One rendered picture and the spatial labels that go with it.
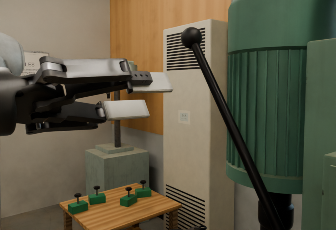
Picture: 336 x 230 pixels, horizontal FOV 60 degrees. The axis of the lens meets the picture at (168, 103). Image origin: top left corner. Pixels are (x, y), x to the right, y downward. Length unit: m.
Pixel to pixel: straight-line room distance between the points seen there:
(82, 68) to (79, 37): 3.28
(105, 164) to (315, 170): 2.36
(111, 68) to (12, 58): 0.55
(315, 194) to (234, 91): 0.19
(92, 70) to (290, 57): 0.28
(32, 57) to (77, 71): 3.08
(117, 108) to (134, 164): 2.41
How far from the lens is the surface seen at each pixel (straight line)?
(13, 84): 0.33
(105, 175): 2.72
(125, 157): 2.77
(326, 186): 0.30
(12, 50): 0.87
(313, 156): 0.44
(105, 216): 2.02
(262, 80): 0.46
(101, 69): 0.33
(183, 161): 2.26
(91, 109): 0.42
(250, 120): 0.47
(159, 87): 0.39
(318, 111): 0.43
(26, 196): 3.58
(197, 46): 0.47
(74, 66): 0.33
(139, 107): 0.45
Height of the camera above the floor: 1.36
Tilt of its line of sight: 4 degrees down
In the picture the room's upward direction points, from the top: straight up
